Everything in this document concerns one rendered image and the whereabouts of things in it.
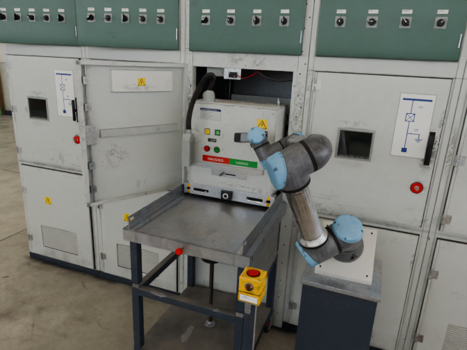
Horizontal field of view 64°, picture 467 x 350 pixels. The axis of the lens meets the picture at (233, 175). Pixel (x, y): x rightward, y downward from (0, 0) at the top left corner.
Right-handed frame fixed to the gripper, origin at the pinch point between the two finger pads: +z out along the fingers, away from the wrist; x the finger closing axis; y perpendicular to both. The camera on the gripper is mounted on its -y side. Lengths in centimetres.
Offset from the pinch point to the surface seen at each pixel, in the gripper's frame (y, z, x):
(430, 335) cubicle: 103, 12, -99
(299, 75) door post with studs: 21.3, 1.7, 34.6
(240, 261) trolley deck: -1, -42, -53
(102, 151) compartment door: -78, -4, -11
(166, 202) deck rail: -44, 2, -36
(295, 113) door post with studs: 21.4, 6.7, 15.6
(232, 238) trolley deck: -5, -28, -47
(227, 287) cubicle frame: -11, 45, -94
